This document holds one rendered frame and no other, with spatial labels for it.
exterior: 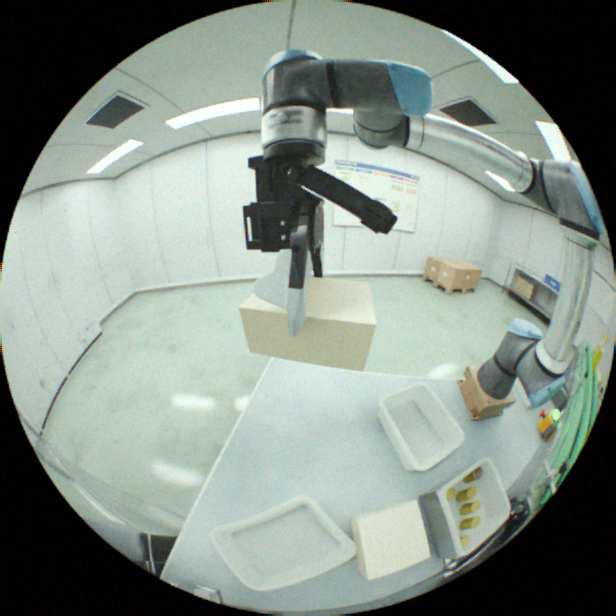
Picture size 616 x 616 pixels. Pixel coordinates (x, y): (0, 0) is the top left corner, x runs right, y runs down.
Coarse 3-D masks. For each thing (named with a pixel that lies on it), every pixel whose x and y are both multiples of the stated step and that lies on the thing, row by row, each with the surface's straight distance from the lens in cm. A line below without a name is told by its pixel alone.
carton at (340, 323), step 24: (312, 288) 26; (336, 288) 26; (360, 288) 27; (240, 312) 23; (264, 312) 21; (312, 312) 20; (336, 312) 20; (360, 312) 21; (264, 336) 23; (288, 336) 22; (312, 336) 21; (336, 336) 20; (360, 336) 20; (312, 360) 23; (336, 360) 23; (360, 360) 22
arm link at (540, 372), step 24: (552, 168) 47; (576, 168) 45; (552, 192) 47; (576, 192) 43; (576, 216) 44; (600, 216) 46; (576, 240) 45; (576, 264) 46; (576, 288) 47; (576, 312) 48; (552, 336) 52; (528, 360) 58; (552, 360) 53; (528, 384) 58; (552, 384) 55
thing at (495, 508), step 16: (480, 464) 57; (480, 480) 61; (496, 480) 58; (480, 496) 63; (496, 496) 61; (448, 512) 48; (480, 512) 64; (496, 512) 64; (480, 528) 63; (496, 528) 59
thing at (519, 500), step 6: (522, 492) 62; (510, 498) 64; (516, 498) 63; (522, 498) 62; (528, 498) 62; (534, 498) 65; (510, 504) 64; (516, 504) 64; (522, 504) 64; (528, 504) 63; (534, 504) 65; (510, 510) 66; (516, 510) 65; (522, 510) 65; (528, 510) 64; (516, 516) 67; (522, 516) 66
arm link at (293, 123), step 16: (272, 112) 23; (288, 112) 22; (304, 112) 22; (320, 112) 23; (272, 128) 22; (288, 128) 21; (304, 128) 21; (320, 128) 22; (272, 144) 22; (320, 144) 22
